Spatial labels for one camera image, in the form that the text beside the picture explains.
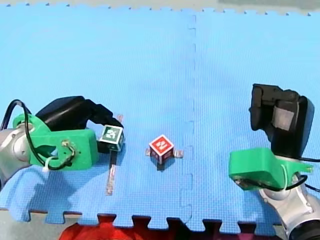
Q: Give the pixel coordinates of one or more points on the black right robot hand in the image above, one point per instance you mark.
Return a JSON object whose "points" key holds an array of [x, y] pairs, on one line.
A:
{"points": [[282, 120]]}

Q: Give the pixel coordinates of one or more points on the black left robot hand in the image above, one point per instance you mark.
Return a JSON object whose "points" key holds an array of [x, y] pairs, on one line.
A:
{"points": [[67, 112]]}

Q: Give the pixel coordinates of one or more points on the green cube white marks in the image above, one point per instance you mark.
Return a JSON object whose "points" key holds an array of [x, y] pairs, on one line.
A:
{"points": [[111, 136]]}

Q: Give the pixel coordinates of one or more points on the red cube white marks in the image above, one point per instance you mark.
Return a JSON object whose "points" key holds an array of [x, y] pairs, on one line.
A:
{"points": [[161, 147]]}

